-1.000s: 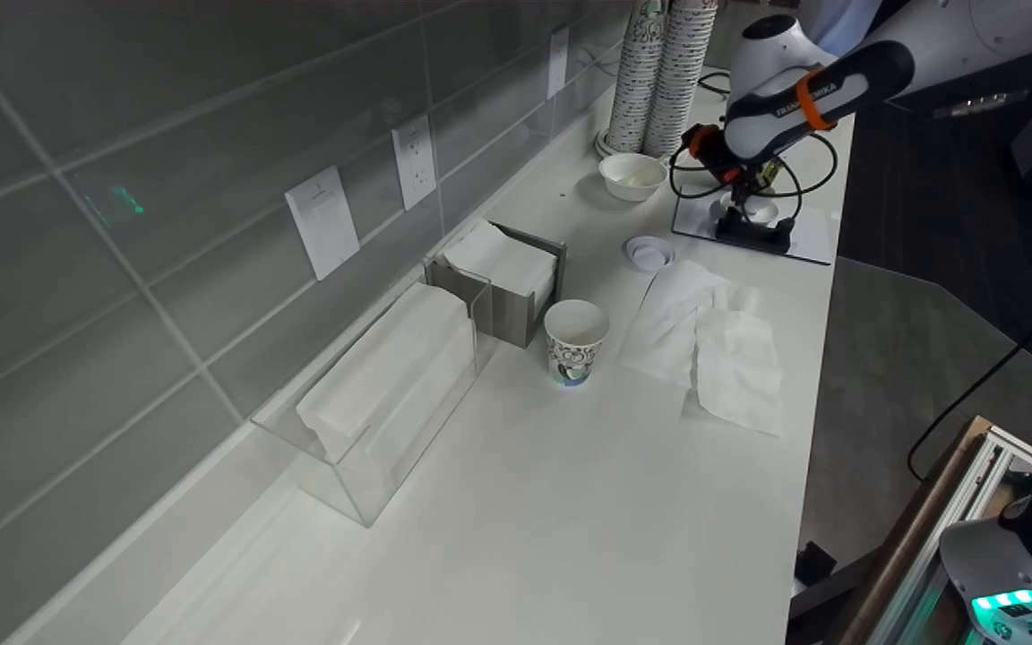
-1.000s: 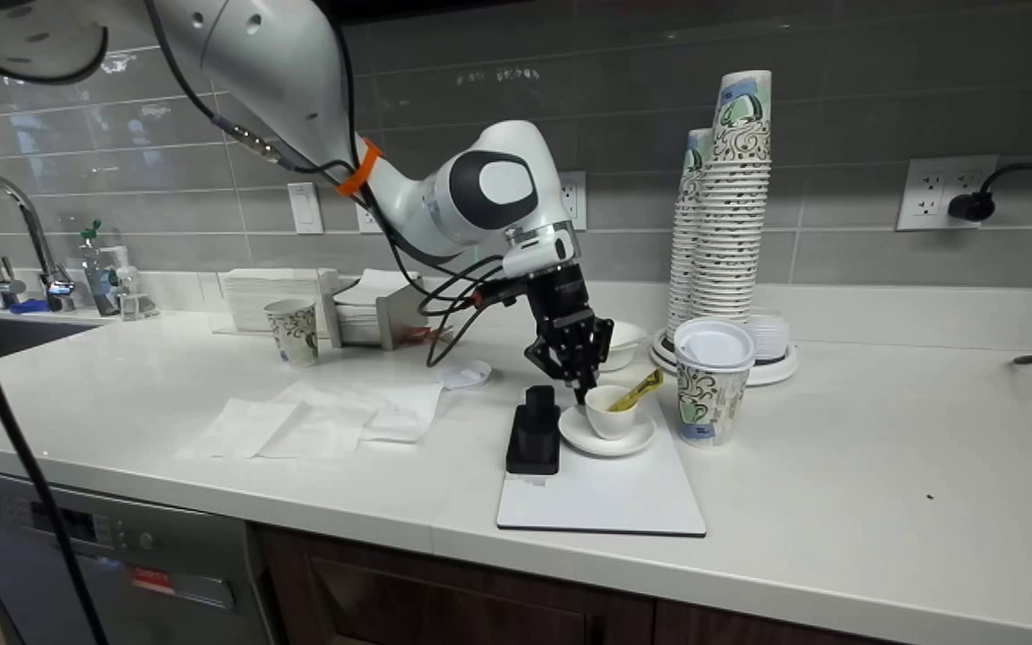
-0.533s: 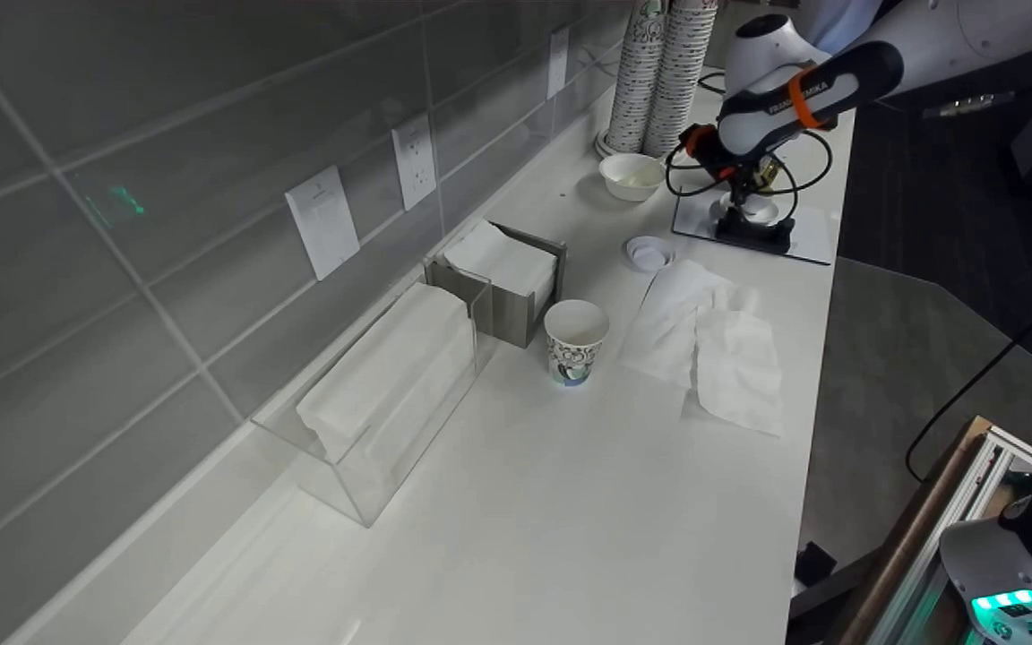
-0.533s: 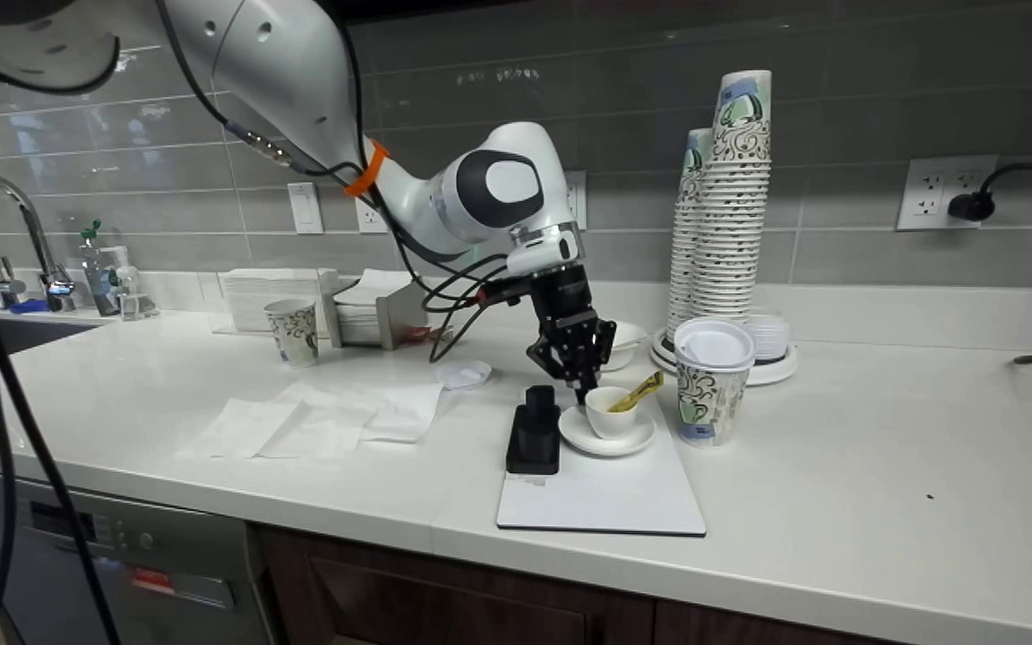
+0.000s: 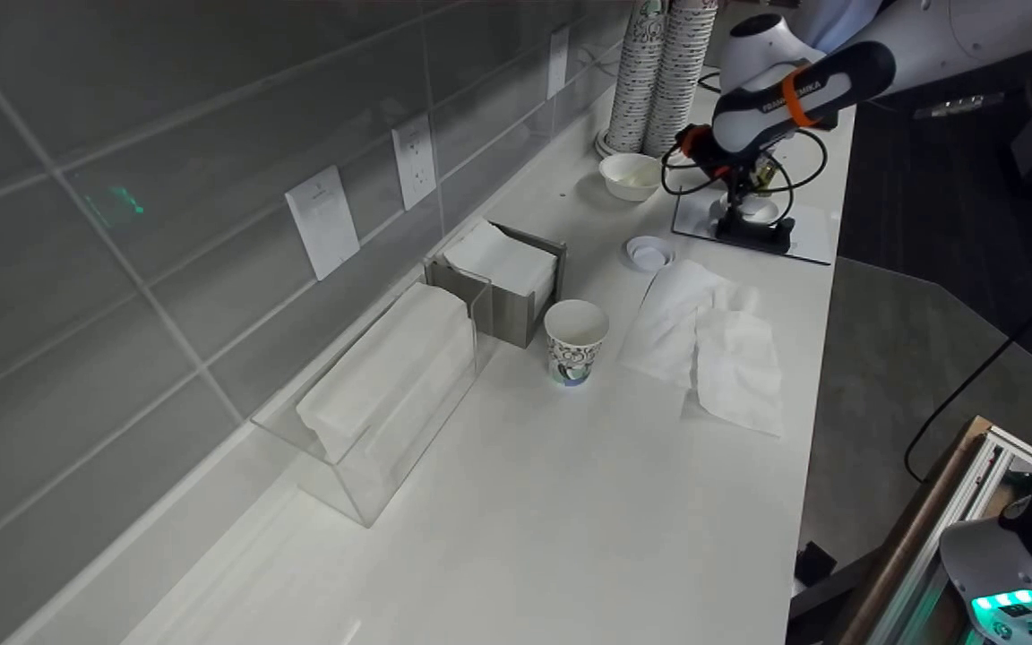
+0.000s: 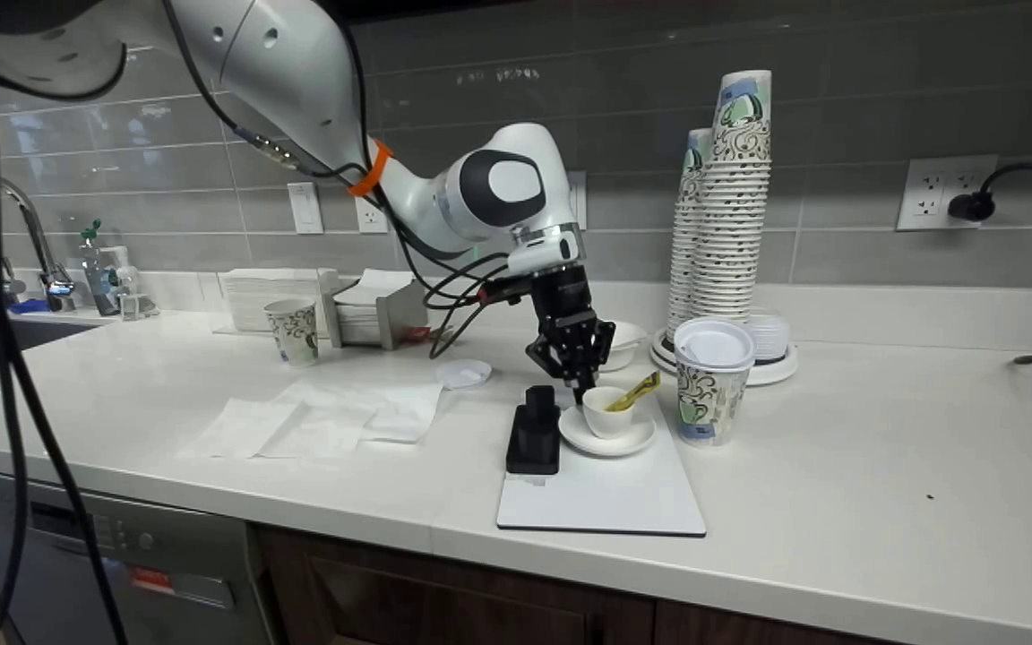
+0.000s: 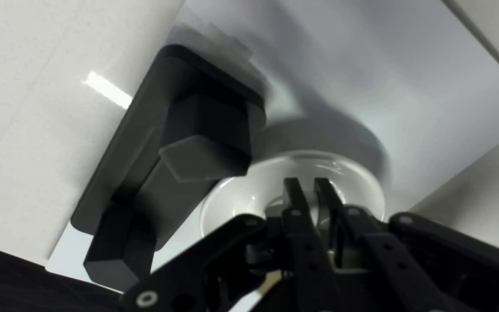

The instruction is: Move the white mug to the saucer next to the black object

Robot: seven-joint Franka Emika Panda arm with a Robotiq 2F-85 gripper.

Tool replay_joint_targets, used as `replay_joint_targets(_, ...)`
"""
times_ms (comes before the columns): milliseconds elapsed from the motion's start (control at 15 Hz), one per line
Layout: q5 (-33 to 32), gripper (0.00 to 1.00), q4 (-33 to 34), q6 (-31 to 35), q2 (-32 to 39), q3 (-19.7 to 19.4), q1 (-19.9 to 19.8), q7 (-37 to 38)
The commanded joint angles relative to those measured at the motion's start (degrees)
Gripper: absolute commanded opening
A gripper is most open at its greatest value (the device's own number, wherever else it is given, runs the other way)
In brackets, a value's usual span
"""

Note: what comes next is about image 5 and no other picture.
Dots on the white bowl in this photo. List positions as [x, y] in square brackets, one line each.
[629, 176]

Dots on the pale blue cloth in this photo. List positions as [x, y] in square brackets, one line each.
[839, 19]

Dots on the grey napkin box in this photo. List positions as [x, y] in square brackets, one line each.
[501, 280]

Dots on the clear paper towel dispenser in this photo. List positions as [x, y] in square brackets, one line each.
[393, 383]

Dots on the open patterned paper cup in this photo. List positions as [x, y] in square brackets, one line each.
[573, 345]

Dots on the wooden frame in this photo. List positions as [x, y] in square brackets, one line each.
[910, 541]

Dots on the tall paper cup stack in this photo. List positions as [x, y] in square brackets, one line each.
[682, 74]

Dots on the black rectangular object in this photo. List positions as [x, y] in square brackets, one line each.
[758, 240]

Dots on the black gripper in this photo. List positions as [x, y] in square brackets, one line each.
[734, 170]

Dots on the white black Franka robot arm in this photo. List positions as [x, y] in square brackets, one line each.
[839, 59]

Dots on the white wall outlet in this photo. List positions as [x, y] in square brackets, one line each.
[324, 222]
[413, 160]

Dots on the grey device with green light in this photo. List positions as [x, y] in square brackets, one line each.
[1012, 574]

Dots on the small white saucer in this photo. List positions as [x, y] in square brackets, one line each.
[648, 251]

